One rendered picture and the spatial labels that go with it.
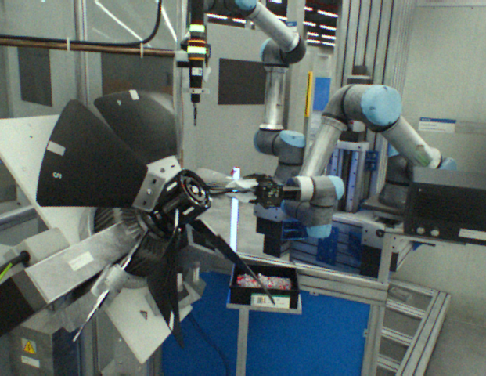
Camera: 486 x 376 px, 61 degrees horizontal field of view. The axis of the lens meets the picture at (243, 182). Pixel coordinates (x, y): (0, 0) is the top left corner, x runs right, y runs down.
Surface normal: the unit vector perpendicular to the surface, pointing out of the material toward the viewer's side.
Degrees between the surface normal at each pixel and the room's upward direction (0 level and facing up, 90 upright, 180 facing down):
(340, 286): 90
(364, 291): 90
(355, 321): 90
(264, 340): 90
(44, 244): 50
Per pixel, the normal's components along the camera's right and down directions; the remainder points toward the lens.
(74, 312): -0.16, 0.43
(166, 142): 0.18, -0.53
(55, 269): 0.76, -0.53
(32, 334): -0.33, 0.22
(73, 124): 0.74, -0.13
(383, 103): 0.39, 0.17
